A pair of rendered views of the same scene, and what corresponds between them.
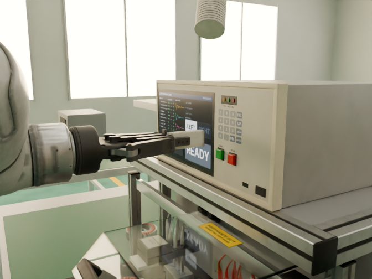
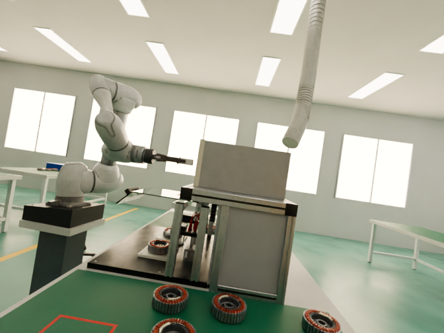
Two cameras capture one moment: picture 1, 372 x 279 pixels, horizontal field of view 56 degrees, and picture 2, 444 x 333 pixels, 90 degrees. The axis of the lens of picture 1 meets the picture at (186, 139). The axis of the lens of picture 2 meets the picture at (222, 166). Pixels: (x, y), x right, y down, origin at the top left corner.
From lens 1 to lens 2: 0.78 m
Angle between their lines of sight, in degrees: 34
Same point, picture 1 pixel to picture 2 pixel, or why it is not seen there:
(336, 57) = not seen: outside the picture
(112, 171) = not seen: hidden behind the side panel
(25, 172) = (128, 155)
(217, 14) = (293, 135)
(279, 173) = (197, 172)
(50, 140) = (137, 148)
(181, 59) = (323, 172)
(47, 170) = (134, 156)
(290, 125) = (205, 155)
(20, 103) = (115, 128)
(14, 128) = (114, 134)
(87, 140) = (148, 151)
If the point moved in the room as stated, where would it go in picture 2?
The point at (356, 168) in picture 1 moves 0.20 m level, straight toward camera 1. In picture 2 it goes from (244, 183) to (202, 178)
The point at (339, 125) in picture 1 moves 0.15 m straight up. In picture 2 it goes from (232, 161) to (238, 126)
